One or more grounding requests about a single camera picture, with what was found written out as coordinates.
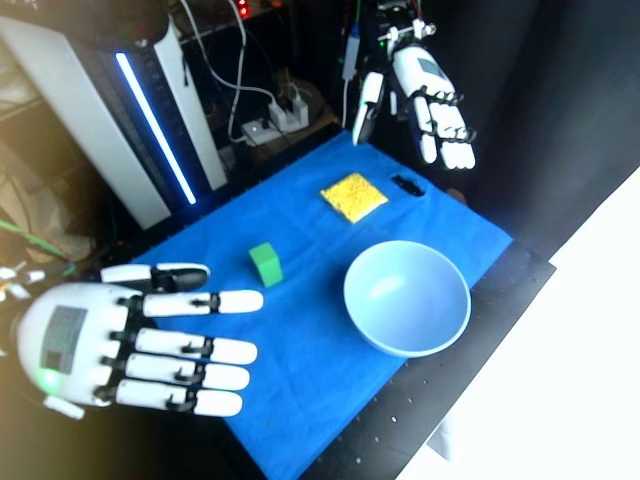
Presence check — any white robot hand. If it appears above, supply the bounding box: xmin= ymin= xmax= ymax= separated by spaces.
xmin=14 ymin=262 xmax=265 ymax=419
xmin=352 ymin=42 xmax=477 ymax=172

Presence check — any yellow bead bag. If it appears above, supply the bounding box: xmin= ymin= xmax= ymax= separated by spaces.
xmin=319 ymin=172 xmax=390 ymax=225

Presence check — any green block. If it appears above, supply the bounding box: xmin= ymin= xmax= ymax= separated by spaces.
xmin=248 ymin=242 xmax=285 ymax=289

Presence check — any white hanging adapter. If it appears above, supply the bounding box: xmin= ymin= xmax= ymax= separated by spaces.
xmin=341 ymin=22 xmax=362 ymax=81

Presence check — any small black object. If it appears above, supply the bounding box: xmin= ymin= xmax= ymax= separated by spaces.
xmin=389 ymin=173 xmax=426 ymax=199

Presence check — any black curtain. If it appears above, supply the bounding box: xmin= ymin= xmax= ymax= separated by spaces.
xmin=429 ymin=0 xmax=640 ymax=261

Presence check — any white power strip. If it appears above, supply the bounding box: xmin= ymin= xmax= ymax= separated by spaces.
xmin=241 ymin=94 xmax=312 ymax=147

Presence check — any light blue bowl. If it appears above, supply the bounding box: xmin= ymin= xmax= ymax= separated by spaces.
xmin=342 ymin=239 xmax=473 ymax=359

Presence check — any white tower with blue light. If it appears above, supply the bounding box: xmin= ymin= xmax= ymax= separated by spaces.
xmin=0 ymin=14 xmax=229 ymax=231

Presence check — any blue table cloth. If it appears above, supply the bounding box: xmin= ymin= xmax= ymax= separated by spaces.
xmin=130 ymin=130 xmax=515 ymax=480

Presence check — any white cable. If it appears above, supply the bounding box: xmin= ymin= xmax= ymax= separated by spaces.
xmin=178 ymin=0 xmax=281 ymax=144

